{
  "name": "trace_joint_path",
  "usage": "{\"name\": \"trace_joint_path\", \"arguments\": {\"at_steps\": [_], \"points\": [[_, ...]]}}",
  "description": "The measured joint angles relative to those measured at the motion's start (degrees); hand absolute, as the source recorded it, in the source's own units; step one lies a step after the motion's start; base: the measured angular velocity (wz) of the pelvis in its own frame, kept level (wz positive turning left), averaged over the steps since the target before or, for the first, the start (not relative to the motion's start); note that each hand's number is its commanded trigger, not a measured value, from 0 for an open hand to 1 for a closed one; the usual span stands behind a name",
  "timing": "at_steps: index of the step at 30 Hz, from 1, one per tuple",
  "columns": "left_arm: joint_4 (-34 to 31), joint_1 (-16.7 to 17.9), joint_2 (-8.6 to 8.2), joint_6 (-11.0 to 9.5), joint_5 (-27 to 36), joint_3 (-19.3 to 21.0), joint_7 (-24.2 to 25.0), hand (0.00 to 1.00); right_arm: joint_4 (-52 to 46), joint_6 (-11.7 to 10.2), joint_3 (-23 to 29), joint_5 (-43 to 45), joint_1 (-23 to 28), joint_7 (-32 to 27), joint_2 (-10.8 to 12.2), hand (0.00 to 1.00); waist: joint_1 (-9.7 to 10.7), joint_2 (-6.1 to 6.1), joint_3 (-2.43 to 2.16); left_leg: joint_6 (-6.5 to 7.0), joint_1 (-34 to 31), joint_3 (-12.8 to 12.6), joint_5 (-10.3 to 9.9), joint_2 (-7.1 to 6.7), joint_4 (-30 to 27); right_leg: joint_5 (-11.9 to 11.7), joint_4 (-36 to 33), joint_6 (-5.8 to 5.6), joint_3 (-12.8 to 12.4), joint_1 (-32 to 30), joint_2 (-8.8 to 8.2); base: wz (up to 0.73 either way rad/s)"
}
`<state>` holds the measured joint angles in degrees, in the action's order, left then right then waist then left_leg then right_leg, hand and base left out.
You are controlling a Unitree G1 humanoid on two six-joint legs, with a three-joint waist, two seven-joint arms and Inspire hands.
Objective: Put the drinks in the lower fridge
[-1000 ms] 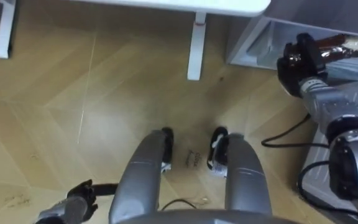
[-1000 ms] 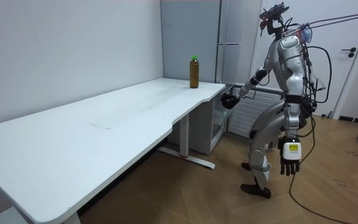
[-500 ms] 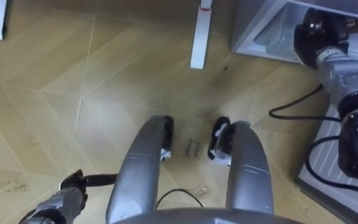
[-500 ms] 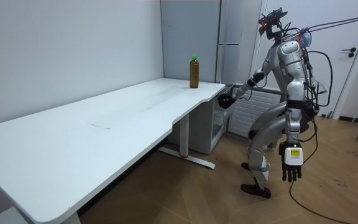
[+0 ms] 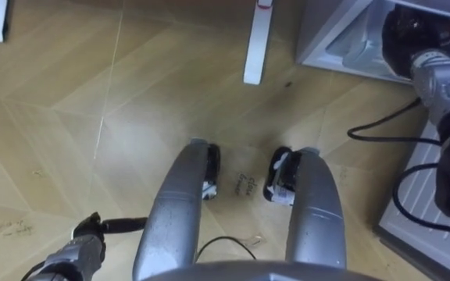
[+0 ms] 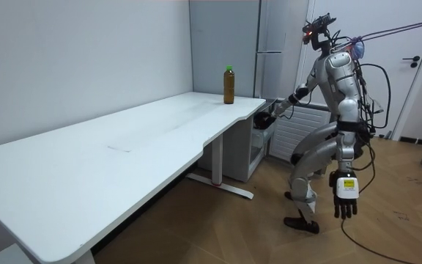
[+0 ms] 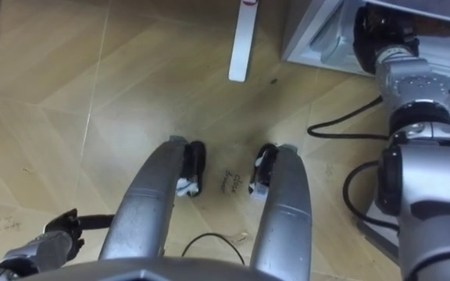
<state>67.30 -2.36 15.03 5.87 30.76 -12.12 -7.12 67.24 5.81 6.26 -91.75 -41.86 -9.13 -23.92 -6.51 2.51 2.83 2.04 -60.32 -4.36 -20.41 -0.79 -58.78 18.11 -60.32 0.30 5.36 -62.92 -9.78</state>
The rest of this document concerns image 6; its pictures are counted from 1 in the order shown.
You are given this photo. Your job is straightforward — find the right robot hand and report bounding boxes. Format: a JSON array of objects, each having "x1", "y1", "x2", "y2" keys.
[{"x1": 253, "y1": 111, "x2": 278, "y2": 131}]

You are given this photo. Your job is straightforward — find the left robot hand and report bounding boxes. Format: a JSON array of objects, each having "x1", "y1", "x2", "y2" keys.
[{"x1": 328, "y1": 169, "x2": 360, "y2": 221}]

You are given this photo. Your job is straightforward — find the grey fridge door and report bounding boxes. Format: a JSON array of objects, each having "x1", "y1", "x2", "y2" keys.
[{"x1": 197, "y1": 98, "x2": 278, "y2": 183}]

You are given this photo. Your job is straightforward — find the white slatted panel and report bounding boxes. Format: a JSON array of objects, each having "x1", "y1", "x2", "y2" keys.
[{"x1": 268, "y1": 104, "x2": 332, "y2": 163}]

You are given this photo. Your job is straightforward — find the robot legs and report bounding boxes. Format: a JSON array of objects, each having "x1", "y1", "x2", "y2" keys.
[{"x1": 283, "y1": 120, "x2": 366, "y2": 235}]

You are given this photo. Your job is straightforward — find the brown bottle with green cap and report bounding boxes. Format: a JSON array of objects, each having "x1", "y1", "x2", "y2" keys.
[{"x1": 223, "y1": 65, "x2": 235, "y2": 105}]

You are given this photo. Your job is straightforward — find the robot body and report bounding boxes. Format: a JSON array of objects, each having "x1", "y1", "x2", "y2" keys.
[{"x1": 301, "y1": 12, "x2": 392, "y2": 155}]

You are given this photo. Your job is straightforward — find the grey fridge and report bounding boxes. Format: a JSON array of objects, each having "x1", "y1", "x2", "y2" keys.
[{"x1": 188, "y1": 0, "x2": 310, "y2": 100}]

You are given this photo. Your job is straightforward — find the white room door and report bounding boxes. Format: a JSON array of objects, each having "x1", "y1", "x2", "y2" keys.
[{"x1": 294, "y1": 0, "x2": 422, "y2": 141}]

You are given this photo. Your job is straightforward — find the white desk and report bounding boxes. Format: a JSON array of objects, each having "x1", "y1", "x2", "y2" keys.
[{"x1": 0, "y1": 91, "x2": 267, "y2": 264}]

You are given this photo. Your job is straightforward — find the black floor cable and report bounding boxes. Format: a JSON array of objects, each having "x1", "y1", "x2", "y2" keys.
[{"x1": 340, "y1": 139, "x2": 417, "y2": 264}]

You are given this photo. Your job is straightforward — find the cable bundle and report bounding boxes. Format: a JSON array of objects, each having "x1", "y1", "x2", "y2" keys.
[{"x1": 330, "y1": 15, "x2": 422, "y2": 56}]

